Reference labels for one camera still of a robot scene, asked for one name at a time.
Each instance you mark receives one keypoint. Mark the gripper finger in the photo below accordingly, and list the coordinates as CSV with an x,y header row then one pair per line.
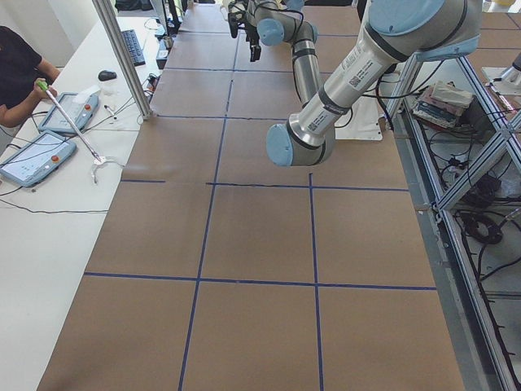
x,y
255,53

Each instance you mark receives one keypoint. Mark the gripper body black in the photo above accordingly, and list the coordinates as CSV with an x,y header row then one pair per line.
x,y
251,36

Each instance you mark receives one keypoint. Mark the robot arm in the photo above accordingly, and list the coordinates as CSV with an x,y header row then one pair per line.
x,y
267,24
393,32

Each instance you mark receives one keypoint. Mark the black keyboard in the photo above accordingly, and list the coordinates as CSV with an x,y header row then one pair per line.
x,y
133,47

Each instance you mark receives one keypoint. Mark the black computer mouse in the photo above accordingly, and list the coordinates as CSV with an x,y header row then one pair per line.
x,y
106,75

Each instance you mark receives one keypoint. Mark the far teach pendant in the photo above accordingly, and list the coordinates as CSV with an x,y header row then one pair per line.
x,y
80,110

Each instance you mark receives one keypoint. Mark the teach pendant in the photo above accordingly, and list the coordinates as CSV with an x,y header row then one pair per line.
x,y
80,110
38,159

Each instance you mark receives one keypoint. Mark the stack of books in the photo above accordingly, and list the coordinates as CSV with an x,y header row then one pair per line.
x,y
442,104

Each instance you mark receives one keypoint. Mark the person in black shirt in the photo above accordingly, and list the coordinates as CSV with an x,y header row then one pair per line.
x,y
21,68

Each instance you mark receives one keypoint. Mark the near teach pendant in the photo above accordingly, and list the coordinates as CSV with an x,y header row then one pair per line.
x,y
38,159

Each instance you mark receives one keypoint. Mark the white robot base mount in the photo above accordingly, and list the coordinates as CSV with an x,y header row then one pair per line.
x,y
360,123

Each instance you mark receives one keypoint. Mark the aluminium frame post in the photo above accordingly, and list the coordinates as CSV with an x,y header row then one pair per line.
x,y
104,9

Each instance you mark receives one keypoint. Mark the green handled reacher grabber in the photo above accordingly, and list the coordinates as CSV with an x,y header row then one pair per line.
x,y
99,161

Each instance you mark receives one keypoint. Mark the aluminium side frame rack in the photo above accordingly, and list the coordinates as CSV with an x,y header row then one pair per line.
x,y
468,181

